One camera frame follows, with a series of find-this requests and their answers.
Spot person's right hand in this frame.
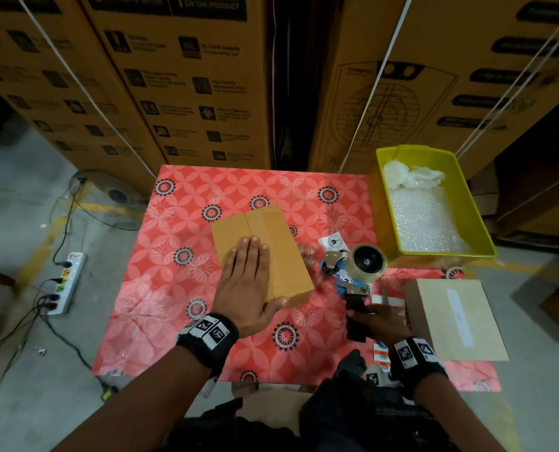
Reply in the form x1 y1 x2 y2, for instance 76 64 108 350
346 301 413 348

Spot person's left hand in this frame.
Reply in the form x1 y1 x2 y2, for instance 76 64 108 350
210 236 288 339

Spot tape dispenser with tape roll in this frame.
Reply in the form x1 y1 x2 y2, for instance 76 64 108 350
317 242 390 343

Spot small cardboard box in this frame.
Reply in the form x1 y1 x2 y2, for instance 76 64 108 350
209 203 317 308

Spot black-white fragile sticker sheet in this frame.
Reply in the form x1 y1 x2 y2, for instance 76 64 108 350
317 231 351 256

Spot bubble wrap bundle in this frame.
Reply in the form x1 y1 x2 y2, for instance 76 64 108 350
382 159 475 256

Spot person's left forearm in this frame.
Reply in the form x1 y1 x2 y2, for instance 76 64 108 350
54 348 214 452

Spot person's right forearm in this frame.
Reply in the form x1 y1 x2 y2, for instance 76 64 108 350
409 372 508 452

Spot flat brown cardboard box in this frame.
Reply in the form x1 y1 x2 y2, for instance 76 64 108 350
402 277 512 364

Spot person's dark clothing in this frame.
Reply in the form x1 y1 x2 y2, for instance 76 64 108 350
162 351 464 452

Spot stack of Crompton cartons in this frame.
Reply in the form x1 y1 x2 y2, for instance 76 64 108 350
0 0 559 198

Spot packaged blue scissors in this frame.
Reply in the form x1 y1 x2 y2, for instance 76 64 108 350
368 294 414 375

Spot black wristband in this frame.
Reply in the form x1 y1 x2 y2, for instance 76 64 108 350
175 311 242 380
387 335 449 392

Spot orange floral tablecloth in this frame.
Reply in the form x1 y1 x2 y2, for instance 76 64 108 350
91 163 503 394

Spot yellow plastic bin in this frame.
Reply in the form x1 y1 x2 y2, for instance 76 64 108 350
372 144 500 270

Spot white power strip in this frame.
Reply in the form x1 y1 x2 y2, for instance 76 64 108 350
43 250 89 317

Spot wire-guard floor fan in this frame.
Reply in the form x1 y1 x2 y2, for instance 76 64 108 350
71 171 155 232

